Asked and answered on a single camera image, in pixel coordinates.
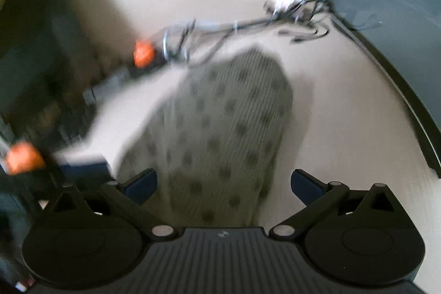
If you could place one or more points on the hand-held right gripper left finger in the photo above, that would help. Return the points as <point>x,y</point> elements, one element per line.
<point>143,189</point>

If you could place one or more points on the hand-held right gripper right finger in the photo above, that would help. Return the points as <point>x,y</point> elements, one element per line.
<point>306,189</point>

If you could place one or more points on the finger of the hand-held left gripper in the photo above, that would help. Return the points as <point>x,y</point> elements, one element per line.
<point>86,169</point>

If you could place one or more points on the olive dotted knit cardigan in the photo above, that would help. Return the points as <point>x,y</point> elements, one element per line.
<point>220,135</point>

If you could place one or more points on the orange object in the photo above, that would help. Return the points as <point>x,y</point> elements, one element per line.
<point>24,158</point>

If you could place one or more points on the black power strip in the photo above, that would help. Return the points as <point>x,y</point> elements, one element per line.
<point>127,77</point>

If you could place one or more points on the orange pumpkin toy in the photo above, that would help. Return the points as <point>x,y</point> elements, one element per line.
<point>144,54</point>

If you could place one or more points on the black monitor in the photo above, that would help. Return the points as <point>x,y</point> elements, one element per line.
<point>38,39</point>

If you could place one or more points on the crumpled white paper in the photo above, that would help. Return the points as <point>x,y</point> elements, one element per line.
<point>283,1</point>

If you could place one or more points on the white glass-sided computer case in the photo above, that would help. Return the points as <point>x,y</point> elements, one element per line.
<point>386,4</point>

